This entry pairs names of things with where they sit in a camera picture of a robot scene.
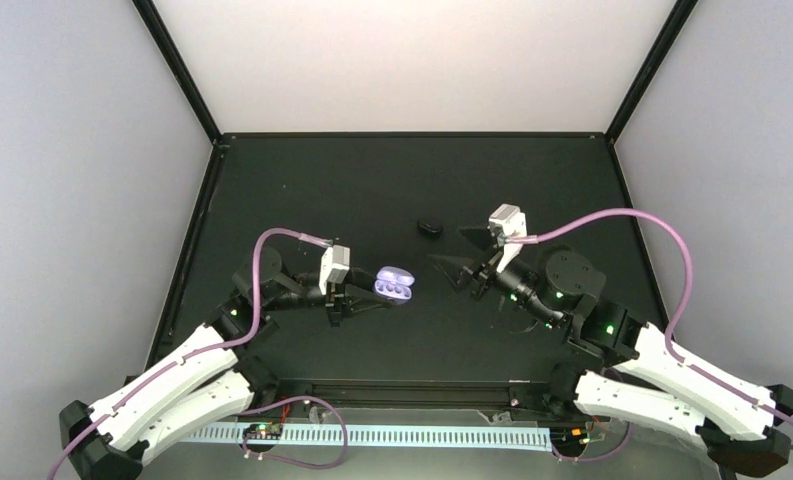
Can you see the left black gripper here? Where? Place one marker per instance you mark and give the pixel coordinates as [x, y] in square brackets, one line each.
[344, 295]

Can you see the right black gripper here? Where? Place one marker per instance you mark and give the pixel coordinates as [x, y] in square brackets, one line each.
[459, 263]

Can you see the lavender earbud charging case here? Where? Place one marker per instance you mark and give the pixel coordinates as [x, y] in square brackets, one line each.
[394, 284]

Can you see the black earbud charging case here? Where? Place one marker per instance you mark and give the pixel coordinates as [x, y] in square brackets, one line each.
[430, 227]

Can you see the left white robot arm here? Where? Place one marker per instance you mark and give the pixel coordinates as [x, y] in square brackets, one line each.
[215, 373]

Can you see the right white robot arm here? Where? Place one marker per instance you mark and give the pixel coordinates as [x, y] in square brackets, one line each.
[641, 376]

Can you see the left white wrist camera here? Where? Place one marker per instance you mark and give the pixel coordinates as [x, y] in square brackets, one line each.
[334, 266]

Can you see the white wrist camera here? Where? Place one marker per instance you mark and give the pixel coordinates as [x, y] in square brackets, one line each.
[334, 266]
[506, 223]

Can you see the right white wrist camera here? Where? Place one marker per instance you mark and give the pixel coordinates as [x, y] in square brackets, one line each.
[506, 223]

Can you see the black aluminium front rail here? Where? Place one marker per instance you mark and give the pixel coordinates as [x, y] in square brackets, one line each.
[532, 396]

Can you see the white slotted cable duct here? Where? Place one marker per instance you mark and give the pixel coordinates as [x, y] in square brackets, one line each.
[397, 436]

